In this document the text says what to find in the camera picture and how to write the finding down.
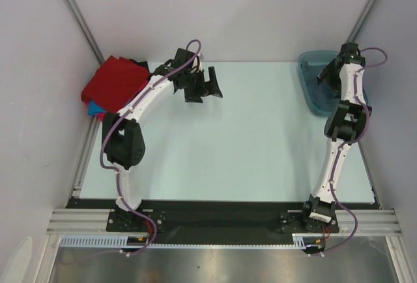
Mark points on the blue folded t shirt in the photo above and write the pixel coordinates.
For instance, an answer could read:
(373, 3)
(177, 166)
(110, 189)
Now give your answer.
(95, 109)

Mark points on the right aluminium side rail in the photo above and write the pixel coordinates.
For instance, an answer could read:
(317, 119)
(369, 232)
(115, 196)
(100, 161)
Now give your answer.
(370, 173)

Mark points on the red folded t shirt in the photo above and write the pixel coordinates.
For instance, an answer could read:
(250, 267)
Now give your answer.
(114, 84)

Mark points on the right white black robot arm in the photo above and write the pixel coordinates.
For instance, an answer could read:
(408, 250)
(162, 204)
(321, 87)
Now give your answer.
(346, 126)

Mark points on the teal transparent plastic bin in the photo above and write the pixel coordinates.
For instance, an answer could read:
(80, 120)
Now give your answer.
(351, 73)

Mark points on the grey blue polo shirt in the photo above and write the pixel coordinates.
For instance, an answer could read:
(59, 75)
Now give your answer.
(321, 98)

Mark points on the aluminium side rail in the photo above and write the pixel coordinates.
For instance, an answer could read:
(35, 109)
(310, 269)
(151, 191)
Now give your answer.
(370, 173)
(84, 157)

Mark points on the left aluminium side rail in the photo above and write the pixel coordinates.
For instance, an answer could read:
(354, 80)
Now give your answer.
(84, 157)

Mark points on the grey cable duct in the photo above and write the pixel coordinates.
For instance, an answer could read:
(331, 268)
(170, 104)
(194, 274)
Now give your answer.
(103, 241)
(309, 240)

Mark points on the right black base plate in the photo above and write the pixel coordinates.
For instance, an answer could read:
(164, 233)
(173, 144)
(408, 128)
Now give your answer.
(294, 222)

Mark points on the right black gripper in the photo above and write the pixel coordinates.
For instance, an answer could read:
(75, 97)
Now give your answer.
(328, 75)

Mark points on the black folded t shirt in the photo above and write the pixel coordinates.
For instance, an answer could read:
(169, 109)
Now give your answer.
(141, 67)

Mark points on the right aluminium corner post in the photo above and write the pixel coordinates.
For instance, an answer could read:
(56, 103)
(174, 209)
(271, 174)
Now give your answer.
(361, 20)

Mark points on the left grey cable duct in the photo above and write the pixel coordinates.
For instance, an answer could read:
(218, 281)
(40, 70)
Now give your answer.
(103, 241)

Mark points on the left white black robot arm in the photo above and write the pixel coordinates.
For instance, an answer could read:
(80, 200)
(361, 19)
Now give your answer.
(123, 145)

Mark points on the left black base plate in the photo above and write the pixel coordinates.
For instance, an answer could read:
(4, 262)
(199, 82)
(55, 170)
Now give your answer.
(122, 221)

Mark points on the aluminium front frame rail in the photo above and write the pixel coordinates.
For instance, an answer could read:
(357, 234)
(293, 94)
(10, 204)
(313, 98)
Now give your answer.
(97, 221)

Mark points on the left aluminium corner post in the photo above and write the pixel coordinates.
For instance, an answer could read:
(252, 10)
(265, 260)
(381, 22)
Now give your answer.
(83, 26)

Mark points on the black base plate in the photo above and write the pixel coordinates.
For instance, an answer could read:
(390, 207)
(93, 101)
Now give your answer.
(294, 222)
(122, 221)

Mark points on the right grey cable duct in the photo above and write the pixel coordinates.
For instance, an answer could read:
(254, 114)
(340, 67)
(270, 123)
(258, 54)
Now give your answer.
(309, 240)

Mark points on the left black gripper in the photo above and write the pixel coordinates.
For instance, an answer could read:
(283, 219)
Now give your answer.
(205, 88)

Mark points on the aluminium corner post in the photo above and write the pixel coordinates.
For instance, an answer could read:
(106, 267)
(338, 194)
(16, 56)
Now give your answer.
(361, 20)
(83, 26)

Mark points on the pink folded t shirt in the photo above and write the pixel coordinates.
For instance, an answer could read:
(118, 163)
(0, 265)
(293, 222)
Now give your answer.
(100, 116)

